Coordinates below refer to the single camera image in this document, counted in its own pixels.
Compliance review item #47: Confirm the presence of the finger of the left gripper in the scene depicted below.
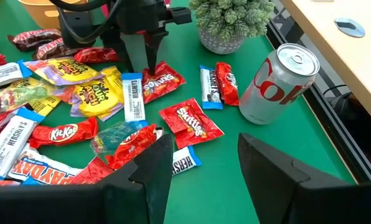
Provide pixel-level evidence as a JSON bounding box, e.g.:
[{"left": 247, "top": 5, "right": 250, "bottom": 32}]
[
  {"left": 145, "top": 30, "right": 169, "bottom": 75},
  {"left": 100, "top": 33, "right": 149, "bottom": 73}
]

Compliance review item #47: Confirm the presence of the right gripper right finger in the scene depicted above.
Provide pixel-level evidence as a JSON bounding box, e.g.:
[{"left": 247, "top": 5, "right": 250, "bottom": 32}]
[{"left": 237, "top": 133, "right": 311, "bottom": 224}]

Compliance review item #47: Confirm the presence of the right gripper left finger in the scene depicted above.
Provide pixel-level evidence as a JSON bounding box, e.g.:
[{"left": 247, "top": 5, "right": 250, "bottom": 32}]
[{"left": 109, "top": 133, "right": 174, "bottom": 224}]

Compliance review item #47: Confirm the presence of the red Skittles candy pack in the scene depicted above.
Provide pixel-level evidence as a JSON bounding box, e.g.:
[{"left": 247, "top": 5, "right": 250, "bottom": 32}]
[
  {"left": 159, "top": 98, "right": 225, "bottom": 150},
  {"left": 67, "top": 156, "right": 115, "bottom": 186},
  {"left": 141, "top": 60, "right": 187, "bottom": 105}
]

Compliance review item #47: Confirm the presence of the white blue Hershey's bar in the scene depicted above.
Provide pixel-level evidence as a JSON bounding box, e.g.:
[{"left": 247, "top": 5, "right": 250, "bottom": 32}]
[
  {"left": 199, "top": 65, "right": 224, "bottom": 111},
  {"left": 0, "top": 59, "right": 34, "bottom": 90},
  {"left": 0, "top": 107, "right": 46, "bottom": 179},
  {"left": 171, "top": 145, "right": 202, "bottom": 177},
  {"left": 121, "top": 72, "right": 146, "bottom": 123}
]

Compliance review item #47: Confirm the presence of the yellow Sour Patch candy pack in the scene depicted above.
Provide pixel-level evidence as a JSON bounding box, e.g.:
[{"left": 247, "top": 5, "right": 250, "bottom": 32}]
[
  {"left": 22, "top": 57, "right": 105, "bottom": 86},
  {"left": 55, "top": 65, "right": 126, "bottom": 122}
]

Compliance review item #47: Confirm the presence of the pile of candy packets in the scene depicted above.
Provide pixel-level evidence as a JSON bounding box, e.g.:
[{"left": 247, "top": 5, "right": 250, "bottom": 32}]
[{"left": 0, "top": 0, "right": 357, "bottom": 224}]

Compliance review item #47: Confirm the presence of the blue candy in clear wrapper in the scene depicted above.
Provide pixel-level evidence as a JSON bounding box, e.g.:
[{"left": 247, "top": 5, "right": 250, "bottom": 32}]
[{"left": 90, "top": 119, "right": 149, "bottom": 156}]

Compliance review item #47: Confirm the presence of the brown PayDay candy bar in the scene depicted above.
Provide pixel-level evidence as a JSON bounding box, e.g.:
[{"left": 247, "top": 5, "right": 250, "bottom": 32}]
[
  {"left": 31, "top": 37, "right": 80, "bottom": 61},
  {"left": 7, "top": 28, "right": 62, "bottom": 52}
]

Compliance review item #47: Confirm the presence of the white PayDay candy bar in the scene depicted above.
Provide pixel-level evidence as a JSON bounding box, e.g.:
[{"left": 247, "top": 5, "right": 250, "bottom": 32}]
[{"left": 7, "top": 144, "right": 83, "bottom": 187}]

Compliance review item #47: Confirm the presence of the artificial green plant in pot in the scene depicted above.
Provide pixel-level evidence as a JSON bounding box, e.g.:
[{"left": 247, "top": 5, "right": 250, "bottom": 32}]
[{"left": 189, "top": 0, "right": 276, "bottom": 55}]

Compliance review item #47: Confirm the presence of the white red soda can box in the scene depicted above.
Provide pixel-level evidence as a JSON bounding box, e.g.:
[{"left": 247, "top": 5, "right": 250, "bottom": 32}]
[{"left": 238, "top": 42, "right": 321, "bottom": 126}]

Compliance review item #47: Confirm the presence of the orange plastic bin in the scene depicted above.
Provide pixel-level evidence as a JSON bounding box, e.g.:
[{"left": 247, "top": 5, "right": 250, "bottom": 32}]
[{"left": 17, "top": 0, "right": 88, "bottom": 29}]

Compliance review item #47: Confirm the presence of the light wooden desk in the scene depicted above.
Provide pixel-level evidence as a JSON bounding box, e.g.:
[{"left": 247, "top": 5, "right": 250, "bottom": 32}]
[{"left": 280, "top": 0, "right": 371, "bottom": 131}]

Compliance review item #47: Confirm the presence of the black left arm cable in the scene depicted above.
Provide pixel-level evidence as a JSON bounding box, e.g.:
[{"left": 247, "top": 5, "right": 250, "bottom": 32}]
[{"left": 48, "top": 0, "right": 124, "bottom": 44}]

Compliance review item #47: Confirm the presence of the black metal table frame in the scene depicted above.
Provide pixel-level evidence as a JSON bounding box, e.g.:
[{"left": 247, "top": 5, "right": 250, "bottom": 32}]
[{"left": 266, "top": 0, "right": 371, "bottom": 184}]

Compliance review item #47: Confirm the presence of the grey desk cable grommet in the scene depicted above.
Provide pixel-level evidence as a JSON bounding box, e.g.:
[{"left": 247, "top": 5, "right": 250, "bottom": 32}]
[{"left": 334, "top": 17, "right": 366, "bottom": 39}]

